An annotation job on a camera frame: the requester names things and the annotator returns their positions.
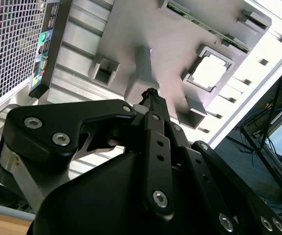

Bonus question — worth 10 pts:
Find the silver CPU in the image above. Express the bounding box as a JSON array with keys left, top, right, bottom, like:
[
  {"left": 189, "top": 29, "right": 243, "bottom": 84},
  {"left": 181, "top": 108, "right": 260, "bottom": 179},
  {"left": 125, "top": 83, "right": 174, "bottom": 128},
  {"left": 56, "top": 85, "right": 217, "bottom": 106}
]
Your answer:
[{"left": 191, "top": 54, "right": 231, "bottom": 89}]

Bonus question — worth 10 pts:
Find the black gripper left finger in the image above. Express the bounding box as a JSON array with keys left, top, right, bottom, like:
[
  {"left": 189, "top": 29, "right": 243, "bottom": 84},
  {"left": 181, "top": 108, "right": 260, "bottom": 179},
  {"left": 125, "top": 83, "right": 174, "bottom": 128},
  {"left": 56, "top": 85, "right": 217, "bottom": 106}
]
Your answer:
[{"left": 0, "top": 87, "right": 177, "bottom": 218}]

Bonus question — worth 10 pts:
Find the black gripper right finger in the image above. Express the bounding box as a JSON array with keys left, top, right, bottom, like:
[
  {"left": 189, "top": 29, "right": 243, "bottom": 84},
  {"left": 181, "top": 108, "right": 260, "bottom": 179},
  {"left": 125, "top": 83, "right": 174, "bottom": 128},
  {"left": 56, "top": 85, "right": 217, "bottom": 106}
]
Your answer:
[{"left": 153, "top": 88, "right": 282, "bottom": 235}]

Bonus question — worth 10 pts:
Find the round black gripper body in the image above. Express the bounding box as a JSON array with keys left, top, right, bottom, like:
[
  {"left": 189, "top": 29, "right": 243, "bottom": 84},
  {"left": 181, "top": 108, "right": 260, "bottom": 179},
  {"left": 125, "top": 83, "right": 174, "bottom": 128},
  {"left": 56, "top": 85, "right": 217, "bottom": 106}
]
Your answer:
[{"left": 26, "top": 152, "right": 220, "bottom": 235}]

